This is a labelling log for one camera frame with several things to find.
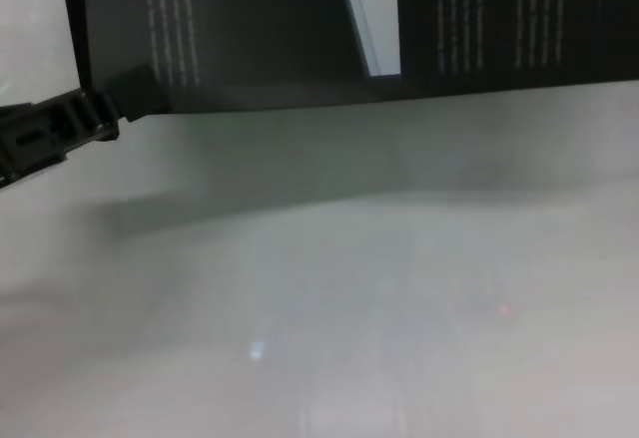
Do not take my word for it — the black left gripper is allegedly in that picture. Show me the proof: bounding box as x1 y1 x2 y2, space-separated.
0 64 174 185

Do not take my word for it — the black company introduction poster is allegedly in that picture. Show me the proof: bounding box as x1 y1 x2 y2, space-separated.
79 0 639 114

